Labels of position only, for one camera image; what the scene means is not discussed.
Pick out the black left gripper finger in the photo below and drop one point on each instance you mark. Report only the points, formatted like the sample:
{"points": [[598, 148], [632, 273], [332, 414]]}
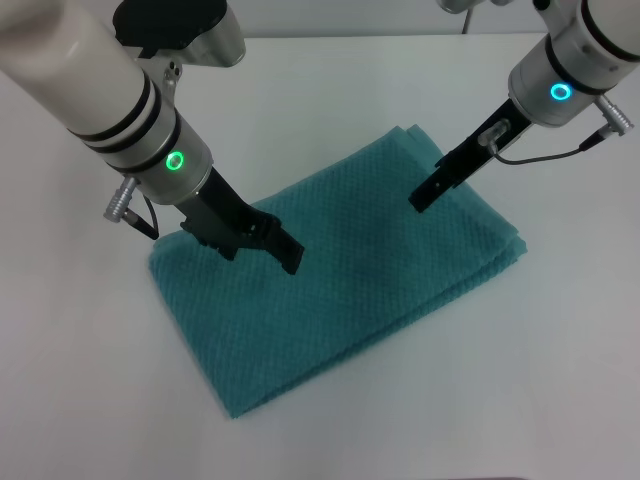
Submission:
{"points": [[210, 242], [287, 250]]}

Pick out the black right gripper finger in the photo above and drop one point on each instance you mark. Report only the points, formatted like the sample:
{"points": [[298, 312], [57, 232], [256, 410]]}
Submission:
{"points": [[431, 192]]}

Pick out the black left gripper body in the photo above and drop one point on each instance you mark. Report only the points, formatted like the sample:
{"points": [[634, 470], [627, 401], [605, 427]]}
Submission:
{"points": [[225, 210]]}

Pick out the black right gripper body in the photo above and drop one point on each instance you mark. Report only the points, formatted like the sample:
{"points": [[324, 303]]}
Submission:
{"points": [[485, 142]]}

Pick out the teal waffle-weave towel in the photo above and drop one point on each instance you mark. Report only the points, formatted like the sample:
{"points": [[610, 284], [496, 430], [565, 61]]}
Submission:
{"points": [[350, 300]]}

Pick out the left wrist camera, silver and black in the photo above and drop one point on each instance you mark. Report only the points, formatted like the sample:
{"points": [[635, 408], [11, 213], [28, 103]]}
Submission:
{"points": [[210, 40]]}

